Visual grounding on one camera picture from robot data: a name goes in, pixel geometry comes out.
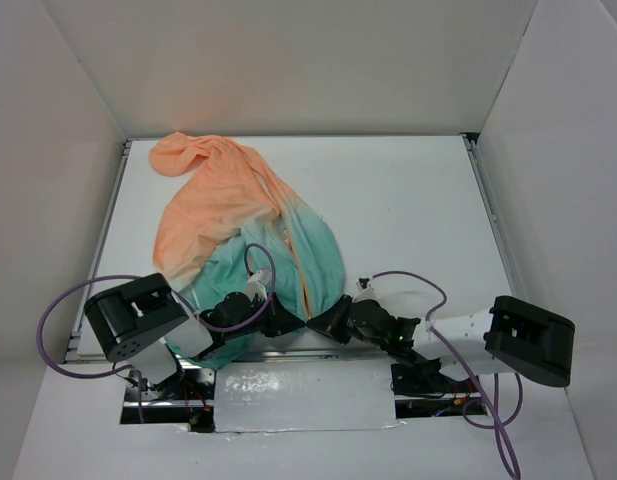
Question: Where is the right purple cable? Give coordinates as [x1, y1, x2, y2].
[370, 270, 525, 480]

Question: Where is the orange and teal jacket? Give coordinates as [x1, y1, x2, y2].
[149, 132, 345, 321]

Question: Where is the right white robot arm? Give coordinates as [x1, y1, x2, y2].
[307, 295, 575, 391]

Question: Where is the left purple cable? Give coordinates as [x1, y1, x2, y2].
[37, 243, 277, 425]

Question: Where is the left aluminium table rail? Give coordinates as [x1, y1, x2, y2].
[63, 139, 133, 364]

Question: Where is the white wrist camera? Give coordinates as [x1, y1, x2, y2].
[246, 268, 272, 300]
[353, 277, 377, 303]

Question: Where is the purple cable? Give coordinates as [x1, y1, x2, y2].
[37, 243, 277, 425]
[370, 270, 525, 480]

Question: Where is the front aluminium table rail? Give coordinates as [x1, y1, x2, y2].
[236, 347, 389, 363]

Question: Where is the aluminium table rail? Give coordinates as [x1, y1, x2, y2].
[236, 347, 389, 363]
[63, 139, 133, 364]
[461, 132, 525, 299]

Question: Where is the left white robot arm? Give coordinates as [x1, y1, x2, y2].
[84, 270, 305, 399]

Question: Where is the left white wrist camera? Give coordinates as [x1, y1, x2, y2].
[246, 268, 272, 300]

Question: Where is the right aluminium table rail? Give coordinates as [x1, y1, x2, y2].
[461, 132, 525, 299]

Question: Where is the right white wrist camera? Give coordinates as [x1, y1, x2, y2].
[353, 277, 377, 303]

